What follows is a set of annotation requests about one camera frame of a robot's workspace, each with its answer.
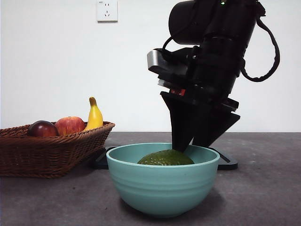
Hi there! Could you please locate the green avocado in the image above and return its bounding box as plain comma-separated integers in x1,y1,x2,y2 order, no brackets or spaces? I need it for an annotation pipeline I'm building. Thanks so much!
137,149,195,166

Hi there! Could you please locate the teal ceramic bowl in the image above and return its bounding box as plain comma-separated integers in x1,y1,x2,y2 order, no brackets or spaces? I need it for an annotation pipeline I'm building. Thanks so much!
106,142,221,218

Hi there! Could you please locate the black rectangular tray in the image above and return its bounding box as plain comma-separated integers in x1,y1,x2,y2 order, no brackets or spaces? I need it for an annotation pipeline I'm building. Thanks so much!
95,146,238,170

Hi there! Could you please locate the yellow banana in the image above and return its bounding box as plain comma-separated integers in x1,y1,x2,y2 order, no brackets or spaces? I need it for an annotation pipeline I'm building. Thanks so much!
82,97,104,132

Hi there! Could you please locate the red yellow apple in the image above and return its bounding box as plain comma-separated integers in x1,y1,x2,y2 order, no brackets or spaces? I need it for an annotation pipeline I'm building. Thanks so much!
55,116,86,137

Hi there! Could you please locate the dark red plum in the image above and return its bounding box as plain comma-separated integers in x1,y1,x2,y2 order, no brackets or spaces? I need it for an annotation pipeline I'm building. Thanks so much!
28,120,59,137

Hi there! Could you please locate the brown woven wicker basket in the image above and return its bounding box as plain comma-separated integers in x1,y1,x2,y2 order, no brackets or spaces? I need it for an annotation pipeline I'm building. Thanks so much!
0,121,116,179

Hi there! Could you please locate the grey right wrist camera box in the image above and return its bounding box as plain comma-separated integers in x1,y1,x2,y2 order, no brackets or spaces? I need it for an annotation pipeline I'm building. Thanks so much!
147,48,196,82

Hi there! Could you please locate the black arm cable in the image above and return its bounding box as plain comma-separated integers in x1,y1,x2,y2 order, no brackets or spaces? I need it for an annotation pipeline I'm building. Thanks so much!
242,4,281,82

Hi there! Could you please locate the white wall power socket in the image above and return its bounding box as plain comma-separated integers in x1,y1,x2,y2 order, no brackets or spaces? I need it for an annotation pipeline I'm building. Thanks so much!
97,0,119,24

